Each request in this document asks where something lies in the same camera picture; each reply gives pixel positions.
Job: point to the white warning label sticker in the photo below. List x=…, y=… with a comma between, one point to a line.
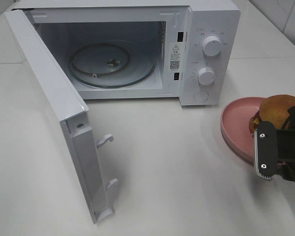
x=175, y=55

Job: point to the white microwave knob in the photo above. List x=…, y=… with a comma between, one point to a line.
x=212, y=45
x=206, y=76

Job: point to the burger with lettuce and cheese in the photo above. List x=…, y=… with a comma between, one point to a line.
x=273, y=109

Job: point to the round white door button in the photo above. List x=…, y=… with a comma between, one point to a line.
x=201, y=96

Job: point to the glass microwave turntable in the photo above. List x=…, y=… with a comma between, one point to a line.
x=111, y=64

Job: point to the white microwave door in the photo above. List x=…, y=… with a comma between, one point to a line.
x=66, y=112

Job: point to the white microwave oven body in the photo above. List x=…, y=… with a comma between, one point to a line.
x=67, y=25

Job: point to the pink round plate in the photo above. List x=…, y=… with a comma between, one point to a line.
x=235, y=120

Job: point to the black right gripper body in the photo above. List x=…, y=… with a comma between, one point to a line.
x=286, y=147

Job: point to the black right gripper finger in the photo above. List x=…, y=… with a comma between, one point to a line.
x=266, y=150

